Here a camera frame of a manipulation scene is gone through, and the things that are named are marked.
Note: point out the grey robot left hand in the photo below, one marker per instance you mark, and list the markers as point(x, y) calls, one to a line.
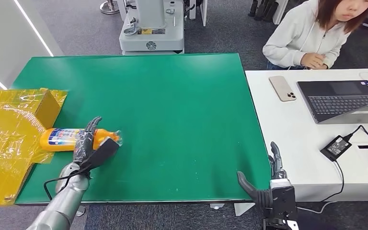
point(84, 146)

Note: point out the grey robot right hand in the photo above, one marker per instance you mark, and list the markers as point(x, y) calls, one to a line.
point(263, 198)

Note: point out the orange plastic bottle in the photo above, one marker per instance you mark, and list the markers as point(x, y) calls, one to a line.
point(60, 139)

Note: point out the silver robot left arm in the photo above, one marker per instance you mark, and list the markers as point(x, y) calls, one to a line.
point(63, 200)

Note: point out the white robot base machine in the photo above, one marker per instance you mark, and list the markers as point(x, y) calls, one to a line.
point(152, 38)

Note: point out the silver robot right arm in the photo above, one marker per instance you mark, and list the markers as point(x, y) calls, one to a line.
point(276, 226)

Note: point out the small round table foot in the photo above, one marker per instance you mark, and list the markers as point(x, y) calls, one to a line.
point(216, 206)

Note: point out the yellow taped cardboard box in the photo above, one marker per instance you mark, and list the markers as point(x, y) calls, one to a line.
point(9, 136)

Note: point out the black power adapter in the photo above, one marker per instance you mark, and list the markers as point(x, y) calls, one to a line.
point(335, 148)

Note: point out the beige smartphone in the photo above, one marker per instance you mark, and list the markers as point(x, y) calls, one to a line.
point(282, 88)

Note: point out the dark grey laptop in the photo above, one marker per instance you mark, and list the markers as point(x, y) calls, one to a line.
point(342, 103)

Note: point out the metal chair base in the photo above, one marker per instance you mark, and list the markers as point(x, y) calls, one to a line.
point(109, 9)

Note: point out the person's right hand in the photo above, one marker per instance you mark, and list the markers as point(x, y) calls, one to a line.
point(311, 60)

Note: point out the person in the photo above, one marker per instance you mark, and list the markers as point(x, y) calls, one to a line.
point(295, 35)

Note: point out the white furniture panel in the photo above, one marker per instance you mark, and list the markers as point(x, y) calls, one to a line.
point(204, 12)

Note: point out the white desk leg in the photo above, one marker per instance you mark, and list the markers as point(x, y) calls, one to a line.
point(280, 11)

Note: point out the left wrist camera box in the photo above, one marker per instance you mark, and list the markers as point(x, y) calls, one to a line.
point(103, 152)

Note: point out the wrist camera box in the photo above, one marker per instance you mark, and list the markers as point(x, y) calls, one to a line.
point(284, 200)
point(103, 152)

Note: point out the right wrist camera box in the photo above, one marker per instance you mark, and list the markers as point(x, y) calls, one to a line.
point(284, 200)

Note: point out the white table bracket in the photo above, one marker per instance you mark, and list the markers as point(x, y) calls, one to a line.
point(241, 209)

